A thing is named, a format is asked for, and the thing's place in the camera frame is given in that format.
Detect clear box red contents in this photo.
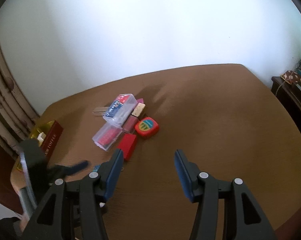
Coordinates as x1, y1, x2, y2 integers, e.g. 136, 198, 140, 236
92, 122, 122, 151

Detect red wooden block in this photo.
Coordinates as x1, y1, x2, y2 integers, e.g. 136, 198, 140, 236
117, 134, 138, 162

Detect clear box blue label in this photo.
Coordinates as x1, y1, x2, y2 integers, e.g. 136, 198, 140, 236
103, 94, 138, 127

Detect red round tape measure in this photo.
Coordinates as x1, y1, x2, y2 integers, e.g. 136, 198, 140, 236
135, 117, 160, 139

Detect silver metal bar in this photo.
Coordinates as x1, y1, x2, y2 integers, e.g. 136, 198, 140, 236
93, 107, 108, 116

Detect red gold tin box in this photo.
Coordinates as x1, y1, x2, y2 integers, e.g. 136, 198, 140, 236
27, 120, 64, 161

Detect beige patterned curtain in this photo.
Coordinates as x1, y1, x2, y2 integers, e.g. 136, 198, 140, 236
0, 46, 39, 159

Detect gold glitter block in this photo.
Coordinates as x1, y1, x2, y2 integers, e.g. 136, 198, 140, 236
132, 102, 146, 119

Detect dark side shelf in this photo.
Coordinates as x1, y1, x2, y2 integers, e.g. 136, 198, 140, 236
270, 58, 301, 140

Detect patterned brown pouch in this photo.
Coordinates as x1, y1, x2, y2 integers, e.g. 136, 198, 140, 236
281, 70, 301, 84

